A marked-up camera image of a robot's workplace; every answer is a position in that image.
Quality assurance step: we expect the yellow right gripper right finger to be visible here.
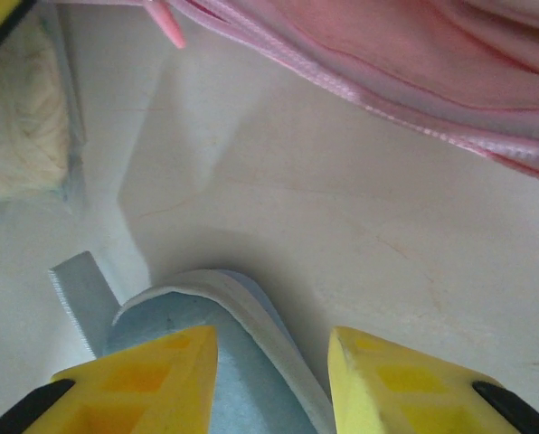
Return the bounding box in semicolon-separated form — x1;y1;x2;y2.
326;325;539;434

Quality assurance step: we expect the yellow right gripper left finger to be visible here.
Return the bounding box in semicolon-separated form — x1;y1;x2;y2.
0;324;220;434

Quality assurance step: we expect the grey-blue pencil case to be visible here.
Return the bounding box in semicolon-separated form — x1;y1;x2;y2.
47;250;335;434

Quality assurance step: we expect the beige bread packet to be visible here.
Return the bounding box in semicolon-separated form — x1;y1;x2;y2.
0;8;89;213

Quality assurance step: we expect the pink student backpack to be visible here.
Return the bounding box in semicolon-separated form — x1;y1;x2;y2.
133;0;539;185

